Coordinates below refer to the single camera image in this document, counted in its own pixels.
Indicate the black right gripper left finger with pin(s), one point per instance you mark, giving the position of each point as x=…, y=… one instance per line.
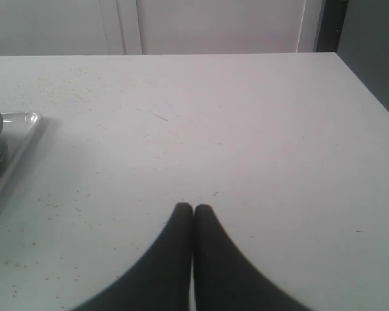
x=161, y=278

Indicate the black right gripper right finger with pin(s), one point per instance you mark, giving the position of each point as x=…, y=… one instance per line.
x=224, y=279

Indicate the white plastic tray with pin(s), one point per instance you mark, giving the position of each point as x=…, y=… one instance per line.
x=19, y=128

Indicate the white cabinet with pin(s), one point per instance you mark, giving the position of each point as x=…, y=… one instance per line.
x=56, y=27

